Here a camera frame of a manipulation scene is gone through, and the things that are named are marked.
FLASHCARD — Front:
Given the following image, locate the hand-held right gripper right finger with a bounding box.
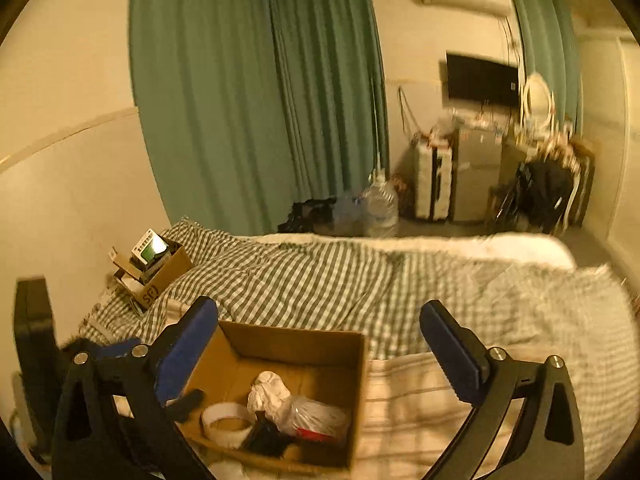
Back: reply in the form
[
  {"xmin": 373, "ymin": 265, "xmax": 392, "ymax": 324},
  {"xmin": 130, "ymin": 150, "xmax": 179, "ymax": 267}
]
[{"xmin": 419, "ymin": 300, "xmax": 586, "ymax": 480}]

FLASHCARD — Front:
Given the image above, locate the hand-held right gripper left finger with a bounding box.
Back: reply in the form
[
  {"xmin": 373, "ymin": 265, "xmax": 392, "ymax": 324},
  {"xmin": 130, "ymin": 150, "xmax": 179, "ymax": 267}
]
[{"xmin": 50, "ymin": 296, "xmax": 219, "ymax": 480}]

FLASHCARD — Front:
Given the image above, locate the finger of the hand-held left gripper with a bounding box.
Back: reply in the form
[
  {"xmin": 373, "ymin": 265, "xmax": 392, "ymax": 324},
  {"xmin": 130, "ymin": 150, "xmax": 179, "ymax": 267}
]
[{"xmin": 94, "ymin": 338, "xmax": 143, "ymax": 361}]

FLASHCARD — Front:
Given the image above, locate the large cardboard box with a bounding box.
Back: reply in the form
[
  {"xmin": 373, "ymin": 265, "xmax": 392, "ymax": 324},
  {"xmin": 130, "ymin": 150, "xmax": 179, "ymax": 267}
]
[{"xmin": 177, "ymin": 320, "xmax": 368, "ymax": 473}]

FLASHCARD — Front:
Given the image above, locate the white tape roll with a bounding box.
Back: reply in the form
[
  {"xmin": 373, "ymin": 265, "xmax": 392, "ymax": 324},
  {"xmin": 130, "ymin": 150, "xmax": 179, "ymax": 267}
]
[{"xmin": 201, "ymin": 402, "xmax": 253, "ymax": 448}]

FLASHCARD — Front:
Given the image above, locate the white striped sheet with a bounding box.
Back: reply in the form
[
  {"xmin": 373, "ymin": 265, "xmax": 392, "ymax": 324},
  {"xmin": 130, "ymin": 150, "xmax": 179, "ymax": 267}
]
[{"xmin": 360, "ymin": 352, "xmax": 481, "ymax": 480}]

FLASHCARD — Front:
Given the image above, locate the small cardboard box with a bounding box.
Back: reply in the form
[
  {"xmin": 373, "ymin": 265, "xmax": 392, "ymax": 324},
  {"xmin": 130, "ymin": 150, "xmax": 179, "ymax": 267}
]
[{"xmin": 111, "ymin": 237, "xmax": 195, "ymax": 316}]

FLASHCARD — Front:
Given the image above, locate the black upright panel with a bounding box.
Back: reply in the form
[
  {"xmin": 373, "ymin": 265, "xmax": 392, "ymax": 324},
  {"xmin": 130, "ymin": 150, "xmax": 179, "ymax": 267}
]
[{"xmin": 14, "ymin": 277, "xmax": 63, "ymax": 456}]

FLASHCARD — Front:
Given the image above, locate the white crumpled paper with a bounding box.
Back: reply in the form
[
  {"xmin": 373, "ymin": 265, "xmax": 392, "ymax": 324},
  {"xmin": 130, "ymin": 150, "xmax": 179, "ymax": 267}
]
[{"xmin": 247, "ymin": 371, "xmax": 292, "ymax": 423}]

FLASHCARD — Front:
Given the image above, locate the green and white carton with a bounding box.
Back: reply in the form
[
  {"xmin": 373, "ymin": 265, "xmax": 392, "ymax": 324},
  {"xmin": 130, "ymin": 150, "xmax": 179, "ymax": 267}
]
[{"xmin": 131, "ymin": 230, "xmax": 168, "ymax": 266}]

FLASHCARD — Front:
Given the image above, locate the white fluffy blanket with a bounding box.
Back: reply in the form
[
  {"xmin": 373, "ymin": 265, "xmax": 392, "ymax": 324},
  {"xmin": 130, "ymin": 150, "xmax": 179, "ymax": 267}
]
[{"xmin": 250, "ymin": 232, "xmax": 576, "ymax": 268}]

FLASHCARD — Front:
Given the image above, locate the black tangled item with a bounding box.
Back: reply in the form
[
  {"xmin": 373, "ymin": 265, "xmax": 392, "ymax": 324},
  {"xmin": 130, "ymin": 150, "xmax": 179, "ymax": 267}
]
[{"xmin": 239, "ymin": 410, "xmax": 296, "ymax": 458}]

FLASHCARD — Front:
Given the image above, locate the red packet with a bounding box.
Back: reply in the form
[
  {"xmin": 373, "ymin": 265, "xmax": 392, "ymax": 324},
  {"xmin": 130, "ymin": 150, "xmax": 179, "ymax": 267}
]
[{"xmin": 295, "ymin": 427, "xmax": 336, "ymax": 443}]

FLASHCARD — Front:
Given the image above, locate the green checked blanket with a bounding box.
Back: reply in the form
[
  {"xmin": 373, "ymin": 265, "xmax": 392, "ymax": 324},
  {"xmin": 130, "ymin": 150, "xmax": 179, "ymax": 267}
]
[{"xmin": 80, "ymin": 220, "xmax": 626, "ymax": 461}]

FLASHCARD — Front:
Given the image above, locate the large clear water bottle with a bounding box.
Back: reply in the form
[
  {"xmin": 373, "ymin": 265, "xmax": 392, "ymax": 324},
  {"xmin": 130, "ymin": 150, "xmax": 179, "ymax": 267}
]
[{"xmin": 361, "ymin": 172, "xmax": 400, "ymax": 238}]

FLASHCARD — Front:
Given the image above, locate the crumpled clear plastic bag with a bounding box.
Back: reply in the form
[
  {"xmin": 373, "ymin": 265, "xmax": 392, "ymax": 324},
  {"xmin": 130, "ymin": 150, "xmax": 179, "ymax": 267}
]
[{"xmin": 330, "ymin": 192, "xmax": 368, "ymax": 236}]

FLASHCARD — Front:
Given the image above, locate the white suitcase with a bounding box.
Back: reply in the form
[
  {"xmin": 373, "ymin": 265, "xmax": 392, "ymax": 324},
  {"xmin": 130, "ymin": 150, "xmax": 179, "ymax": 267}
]
[{"xmin": 414, "ymin": 137, "xmax": 453, "ymax": 221}]

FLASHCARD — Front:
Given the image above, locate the grey mini fridge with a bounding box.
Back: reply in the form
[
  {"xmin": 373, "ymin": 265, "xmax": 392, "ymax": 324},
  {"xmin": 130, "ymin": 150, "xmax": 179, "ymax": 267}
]
[{"xmin": 452, "ymin": 127, "xmax": 503, "ymax": 223}]

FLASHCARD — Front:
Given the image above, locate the black clothes pile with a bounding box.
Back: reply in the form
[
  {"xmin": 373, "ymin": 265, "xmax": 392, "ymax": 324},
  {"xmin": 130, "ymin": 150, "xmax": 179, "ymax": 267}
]
[{"xmin": 277, "ymin": 199, "xmax": 338, "ymax": 233}]

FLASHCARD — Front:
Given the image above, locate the black jacket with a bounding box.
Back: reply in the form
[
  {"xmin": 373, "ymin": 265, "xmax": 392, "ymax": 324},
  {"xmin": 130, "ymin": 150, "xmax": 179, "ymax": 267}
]
[{"xmin": 515, "ymin": 160, "xmax": 573, "ymax": 233}]

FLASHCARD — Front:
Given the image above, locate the wooden dressing table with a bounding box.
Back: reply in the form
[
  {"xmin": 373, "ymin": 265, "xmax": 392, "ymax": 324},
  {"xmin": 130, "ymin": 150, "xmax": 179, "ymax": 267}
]
[{"xmin": 502, "ymin": 130, "xmax": 596, "ymax": 226}]

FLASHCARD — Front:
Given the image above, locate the white oval mirror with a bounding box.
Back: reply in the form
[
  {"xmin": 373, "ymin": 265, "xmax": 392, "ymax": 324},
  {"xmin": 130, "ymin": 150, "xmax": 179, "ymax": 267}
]
[{"xmin": 520, "ymin": 74, "xmax": 555, "ymax": 128}]

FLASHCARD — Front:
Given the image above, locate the wide green curtain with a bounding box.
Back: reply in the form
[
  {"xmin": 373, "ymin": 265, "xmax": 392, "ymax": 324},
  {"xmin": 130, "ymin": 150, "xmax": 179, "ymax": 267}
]
[{"xmin": 129, "ymin": 0, "xmax": 301, "ymax": 236}]

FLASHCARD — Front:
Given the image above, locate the narrow green curtain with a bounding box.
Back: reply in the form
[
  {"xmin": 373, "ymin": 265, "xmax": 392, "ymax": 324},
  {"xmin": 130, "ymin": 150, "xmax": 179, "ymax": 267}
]
[{"xmin": 270, "ymin": 0, "xmax": 390, "ymax": 201}]

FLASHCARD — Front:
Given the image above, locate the green curtain beside mirror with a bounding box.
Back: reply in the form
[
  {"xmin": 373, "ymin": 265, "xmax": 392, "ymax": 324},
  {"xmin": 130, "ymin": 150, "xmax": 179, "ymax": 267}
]
[{"xmin": 507, "ymin": 0, "xmax": 583, "ymax": 136}]

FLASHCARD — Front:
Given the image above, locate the wall cable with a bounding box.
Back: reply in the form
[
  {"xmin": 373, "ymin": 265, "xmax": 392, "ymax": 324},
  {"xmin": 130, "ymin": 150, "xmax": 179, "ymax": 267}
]
[{"xmin": 397, "ymin": 86, "xmax": 426, "ymax": 136}]

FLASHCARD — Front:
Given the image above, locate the black wall television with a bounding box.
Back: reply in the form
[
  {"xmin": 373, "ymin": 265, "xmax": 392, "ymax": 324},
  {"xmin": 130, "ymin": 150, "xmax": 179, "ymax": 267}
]
[{"xmin": 445, "ymin": 51, "xmax": 521, "ymax": 108}]

